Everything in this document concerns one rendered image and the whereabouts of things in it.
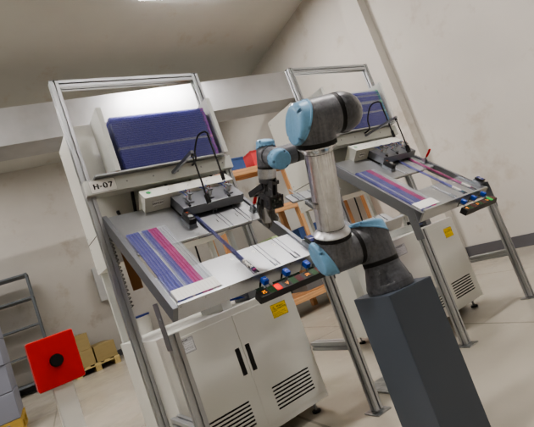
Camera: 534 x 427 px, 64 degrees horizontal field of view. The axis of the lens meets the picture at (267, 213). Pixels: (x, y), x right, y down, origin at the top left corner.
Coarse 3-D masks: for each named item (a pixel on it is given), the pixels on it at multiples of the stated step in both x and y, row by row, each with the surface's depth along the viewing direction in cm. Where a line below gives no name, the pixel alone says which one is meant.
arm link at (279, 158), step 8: (288, 144) 158; (264, 152) 159; (272, 152) 154; (280, 152) 153; (288, 152) 154; (296, 152) 157; (264, 160) 160; (272, 160) 153; (280, 160) 153; (288, 160) 155; (296, 160) 159; (280, 168) 154
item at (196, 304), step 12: (288, 264) 178; (300, 264) 183; (252, 276) 167; (276, 276) 176; (216, 288) 159; (228, 288) 161; (240, 288) 166; (252, 288) 170; (192, 300) 152; (204, 300) 156; (216, 300) 160; (180, 312) 151; (192, 312) 155
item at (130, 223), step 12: (240, 204) 221; (120, 216) 200; (132, 216) 201; (144, 216) 202; (156, 216) 203; (168, 216) 204; (180, 216) 205; (204, 216) 207; (216, 216) 208; (228, 216) 209; (240, 216) 211; (252, 216) 212; (120, 228) 191; (132, 228) 192; (144, 228) 193; (168, 228) 195; (180, 228) 196; (192, 228) 197; (204, 228) 198; (216, 228) 199; (228, 228) 201; (180, 240) 188
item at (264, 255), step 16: (272, 240) 195; (288, 240) 196; (224, 256) 181; (256, 256) 183; (272, 256) 184; (288, 256) 185; (224, 272) 171; (240, 272) 172; (256, 272) 173; (176, 304) 153
